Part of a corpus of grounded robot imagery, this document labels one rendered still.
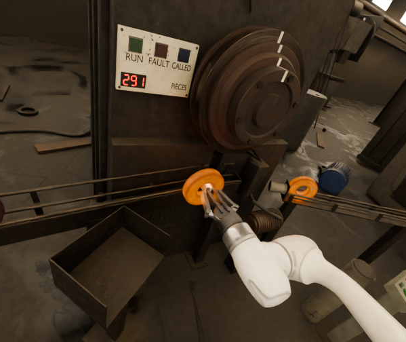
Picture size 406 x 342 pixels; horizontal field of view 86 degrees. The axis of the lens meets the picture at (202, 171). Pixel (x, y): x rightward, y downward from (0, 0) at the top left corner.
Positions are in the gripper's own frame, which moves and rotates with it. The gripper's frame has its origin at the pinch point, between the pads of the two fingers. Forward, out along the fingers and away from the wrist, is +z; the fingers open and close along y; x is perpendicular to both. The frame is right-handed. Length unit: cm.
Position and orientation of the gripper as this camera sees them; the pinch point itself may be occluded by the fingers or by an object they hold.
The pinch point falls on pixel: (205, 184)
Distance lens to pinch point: 78.3
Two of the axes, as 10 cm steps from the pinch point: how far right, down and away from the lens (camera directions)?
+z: -4.2, -6.4, 6.4
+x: 2.8, -7.6, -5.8
